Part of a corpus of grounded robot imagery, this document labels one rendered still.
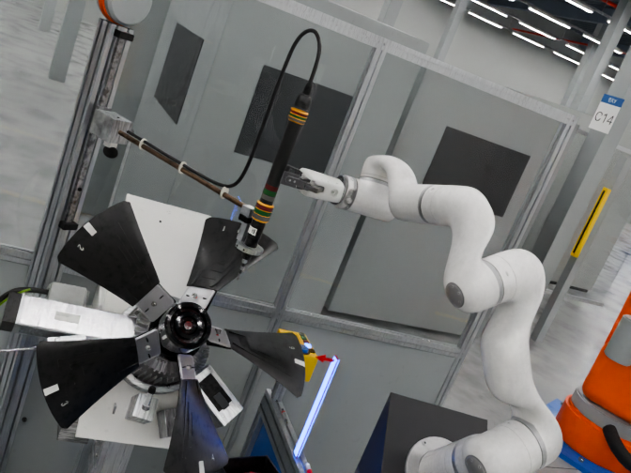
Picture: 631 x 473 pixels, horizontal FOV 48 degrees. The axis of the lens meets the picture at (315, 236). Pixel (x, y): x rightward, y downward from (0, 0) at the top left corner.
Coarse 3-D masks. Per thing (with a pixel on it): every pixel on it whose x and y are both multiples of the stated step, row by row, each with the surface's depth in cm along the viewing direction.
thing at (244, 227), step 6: (240, 210) 174; (246, 210) 173; (252, 210) 172; (240, 216) 173; (246, 216) 173; (246, 222) 172; (240, 228) 174; (246, 228) 173; (240, 234) 174; (246, 234) 174; (240, 240) 174; (240, 246) 171; (246, 246) 172; (258, 246) 176; (246, 252) 171; (252, 252) 171; (258, 252) 172
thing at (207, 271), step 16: (208, 224) 195; (224, 224) 195; (240, 224) 194; (208, 240) 192; (224, 240) 191; (272, 240) 192; (208, 256) 189; (224, 256) 187; (240, 256) 187; (256, 256) 187; (192, 272) 187; (208, 272) 185; (224, 272) 184; (208, 288) 181
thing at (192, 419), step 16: (192, 384) 174; (192, 400) 171; (176, 416) 164; (192, 416) 169; (208, 416) 177; (176, 432) 163; (192, 432) 168; (208, 432) 174; (176, 448) 162; (192, 448) 166; (208, 448) 172; (176, 464) 161; (192, 464) 165; (208, 464) 170; (224, 464) 175
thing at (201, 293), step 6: (192, 288) 184; (198, 288) 183; (204, 288) 182; (186, 294) 183; (198, 294) 182; (204, 294) 181; (210, 294) 180; (180, 300) 182; (186, 300) 181; (192, 300) 181; (198, 300) 180; (204, 300) 179; (204, 306) 178
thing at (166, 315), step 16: (176, 304) 172; (192, 304) 173; (160, 320) 174; (176, 320) 170; (192, 320) 173; (208, 320) 174; (160, 336) 173; (176, 336) 170; (192, 336) 171; (208, 336) 173; (176, 352) 173; (192, 352) 181
